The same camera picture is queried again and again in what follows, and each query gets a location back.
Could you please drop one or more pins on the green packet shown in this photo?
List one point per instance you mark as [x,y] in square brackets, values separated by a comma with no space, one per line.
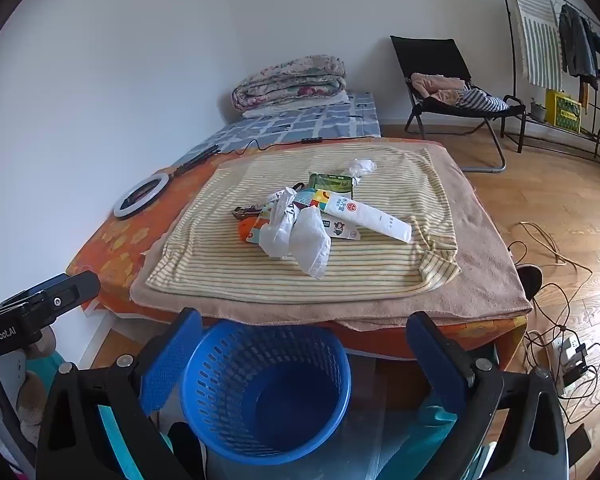
[332,183]

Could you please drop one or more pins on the crumpled clear plastic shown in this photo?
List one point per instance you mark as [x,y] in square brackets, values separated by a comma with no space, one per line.
[362,166]

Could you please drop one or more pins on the grey striped cloth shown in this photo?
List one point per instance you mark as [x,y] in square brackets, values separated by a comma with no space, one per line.
[480,100]

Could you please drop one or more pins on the blue plaid bedsheet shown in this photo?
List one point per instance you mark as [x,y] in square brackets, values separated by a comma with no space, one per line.
[300,122]

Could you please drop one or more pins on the white printed plastic bag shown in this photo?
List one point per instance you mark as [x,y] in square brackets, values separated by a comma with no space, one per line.
[280,230]

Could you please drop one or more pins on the orange patterned bedsheet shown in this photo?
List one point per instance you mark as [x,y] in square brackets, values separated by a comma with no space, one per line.
[110,245]

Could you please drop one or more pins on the black clothes rack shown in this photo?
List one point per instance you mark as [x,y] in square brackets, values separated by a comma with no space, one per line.
[520,132]

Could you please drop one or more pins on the small potted plant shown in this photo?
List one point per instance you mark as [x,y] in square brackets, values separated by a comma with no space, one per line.
[538,110]

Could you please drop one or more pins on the crumpled white paper bag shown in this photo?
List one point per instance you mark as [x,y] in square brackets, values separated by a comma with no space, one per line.
[310,245]

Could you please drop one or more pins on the yellow striped blanket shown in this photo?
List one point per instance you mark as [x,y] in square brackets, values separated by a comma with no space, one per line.
[370,270]

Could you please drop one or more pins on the folded floral quilt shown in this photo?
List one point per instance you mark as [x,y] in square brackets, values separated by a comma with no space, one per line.
[290,82]

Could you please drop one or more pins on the black folding chair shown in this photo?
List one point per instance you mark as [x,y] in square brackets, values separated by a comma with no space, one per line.
[430,57]

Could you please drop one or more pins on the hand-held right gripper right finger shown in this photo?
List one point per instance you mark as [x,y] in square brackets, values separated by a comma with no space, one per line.
[432,355]

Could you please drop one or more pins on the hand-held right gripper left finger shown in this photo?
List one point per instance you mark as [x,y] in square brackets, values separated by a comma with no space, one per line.
[172,360]

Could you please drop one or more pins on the colourful small carton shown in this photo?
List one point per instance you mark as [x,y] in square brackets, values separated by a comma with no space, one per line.
[317,199]

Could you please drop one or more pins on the green striped hanging towel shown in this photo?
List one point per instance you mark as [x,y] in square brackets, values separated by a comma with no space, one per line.
[535,45]

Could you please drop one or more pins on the black shoe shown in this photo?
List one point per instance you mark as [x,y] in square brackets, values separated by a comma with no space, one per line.
[530,280]

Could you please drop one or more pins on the blue plastic basket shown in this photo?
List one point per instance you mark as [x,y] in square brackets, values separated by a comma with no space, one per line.
[270,410]

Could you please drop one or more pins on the white tube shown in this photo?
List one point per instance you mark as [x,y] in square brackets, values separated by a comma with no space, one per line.
[370,217]

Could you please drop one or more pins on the black tripod stand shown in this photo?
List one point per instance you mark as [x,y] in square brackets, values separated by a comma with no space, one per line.
[195,160]

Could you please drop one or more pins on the cartoon print packet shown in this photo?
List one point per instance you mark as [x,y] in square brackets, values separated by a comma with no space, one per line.
[340,230]

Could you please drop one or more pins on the orange packet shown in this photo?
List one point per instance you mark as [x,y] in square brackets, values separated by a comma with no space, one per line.
[247,230]

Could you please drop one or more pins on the yellow bag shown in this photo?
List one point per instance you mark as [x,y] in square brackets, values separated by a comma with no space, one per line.
[562,110]

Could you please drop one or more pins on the dark hanging jacket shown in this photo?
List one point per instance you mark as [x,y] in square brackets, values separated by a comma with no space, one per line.
[575,45]

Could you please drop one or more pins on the pink cloth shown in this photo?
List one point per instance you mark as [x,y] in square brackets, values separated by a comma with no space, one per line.
[430,82]

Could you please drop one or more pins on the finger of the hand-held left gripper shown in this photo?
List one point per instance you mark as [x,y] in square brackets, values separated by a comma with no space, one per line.
[72,287]
[45,284]

